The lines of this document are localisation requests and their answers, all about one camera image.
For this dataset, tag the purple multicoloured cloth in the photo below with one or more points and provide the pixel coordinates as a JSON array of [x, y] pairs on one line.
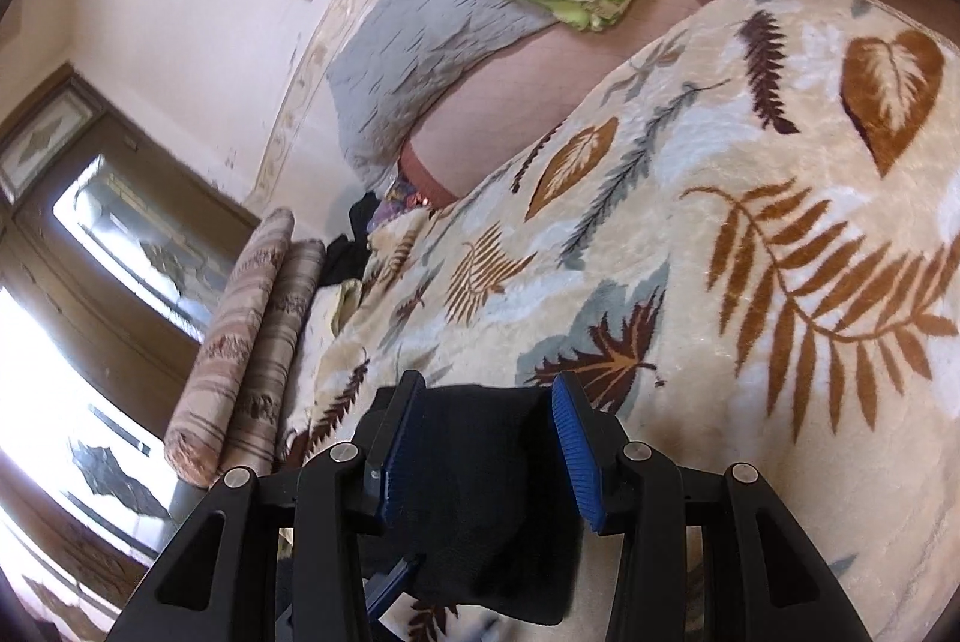
[[405, 196]]

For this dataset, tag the pink and brown sofa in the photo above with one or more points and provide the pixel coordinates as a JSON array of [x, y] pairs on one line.
[[510, 94]]

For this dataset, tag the leaf print blanket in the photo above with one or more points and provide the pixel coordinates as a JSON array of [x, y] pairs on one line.
[[750, 312]]

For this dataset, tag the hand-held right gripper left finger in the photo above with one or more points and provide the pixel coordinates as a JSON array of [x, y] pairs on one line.
[[401, 454]]

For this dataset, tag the striped beige cushion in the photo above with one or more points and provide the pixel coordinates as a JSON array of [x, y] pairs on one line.
[[225, 357]]

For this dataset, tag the brown striped bolster cushion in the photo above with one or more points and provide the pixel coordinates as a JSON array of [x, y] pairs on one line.
[[277, 349]]

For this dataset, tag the black cloth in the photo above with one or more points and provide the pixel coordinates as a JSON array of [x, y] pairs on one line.
[[352, 252]]

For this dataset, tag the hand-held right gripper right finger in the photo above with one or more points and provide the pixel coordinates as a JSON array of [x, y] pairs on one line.
[[574, 454]]

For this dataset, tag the brown glass door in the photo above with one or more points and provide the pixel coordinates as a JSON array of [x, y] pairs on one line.
[[112, 327]]

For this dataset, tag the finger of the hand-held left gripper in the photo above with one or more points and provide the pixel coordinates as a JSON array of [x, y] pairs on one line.
[[390, 589]]

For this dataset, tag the black pants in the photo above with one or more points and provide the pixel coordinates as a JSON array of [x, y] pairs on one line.
[[480, 499]]

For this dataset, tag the grey quilted blanket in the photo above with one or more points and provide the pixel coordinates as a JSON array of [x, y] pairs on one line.
[[420, 49]]

